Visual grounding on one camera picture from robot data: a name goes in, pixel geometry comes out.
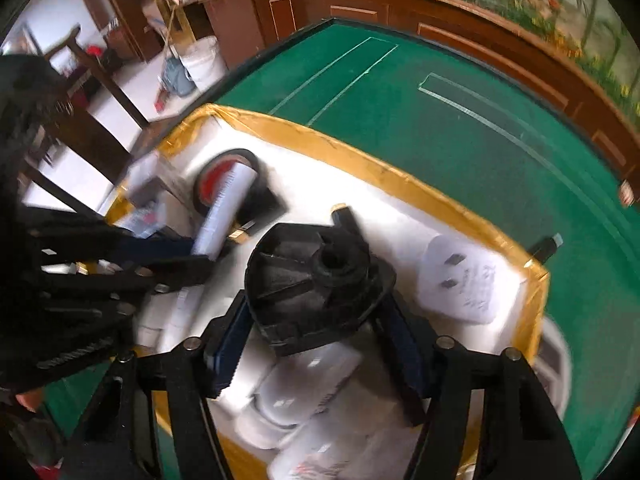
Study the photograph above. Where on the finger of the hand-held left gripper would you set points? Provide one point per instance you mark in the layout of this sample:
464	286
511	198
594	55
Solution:
160	249
85	320

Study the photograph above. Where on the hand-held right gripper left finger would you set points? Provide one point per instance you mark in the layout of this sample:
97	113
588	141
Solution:
230	350

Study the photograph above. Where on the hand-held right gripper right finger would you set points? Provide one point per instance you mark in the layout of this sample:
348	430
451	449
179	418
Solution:
407	360

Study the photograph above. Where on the white marker tube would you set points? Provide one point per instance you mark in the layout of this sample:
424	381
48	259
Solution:
225	205

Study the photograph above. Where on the black tape roll red core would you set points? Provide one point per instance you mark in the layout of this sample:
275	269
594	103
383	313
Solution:
210	180

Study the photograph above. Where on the black plastic round mount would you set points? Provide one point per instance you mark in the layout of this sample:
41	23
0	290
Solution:
310	285

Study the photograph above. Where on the gold taped white box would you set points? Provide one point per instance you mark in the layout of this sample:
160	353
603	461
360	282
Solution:
350	160

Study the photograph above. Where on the long white power adapter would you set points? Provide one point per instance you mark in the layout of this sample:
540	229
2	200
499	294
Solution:
305	385

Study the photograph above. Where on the white square plug adapter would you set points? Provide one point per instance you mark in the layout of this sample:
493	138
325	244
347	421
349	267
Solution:
467	280

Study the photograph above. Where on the dark wooden chair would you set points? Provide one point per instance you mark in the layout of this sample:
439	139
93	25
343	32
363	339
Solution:
100	85

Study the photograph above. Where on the black lipstick tube gold band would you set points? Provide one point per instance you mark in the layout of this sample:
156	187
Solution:
265	200

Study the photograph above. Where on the round table control panel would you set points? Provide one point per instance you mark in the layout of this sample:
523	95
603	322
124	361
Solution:
555	365

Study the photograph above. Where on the blue cloth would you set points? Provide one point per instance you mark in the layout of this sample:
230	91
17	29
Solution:
177	77

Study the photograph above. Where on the white bucket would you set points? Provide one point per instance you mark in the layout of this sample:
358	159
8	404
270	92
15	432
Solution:
202	62

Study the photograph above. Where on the small red white tape roll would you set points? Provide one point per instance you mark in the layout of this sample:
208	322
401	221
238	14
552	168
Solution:
627	192

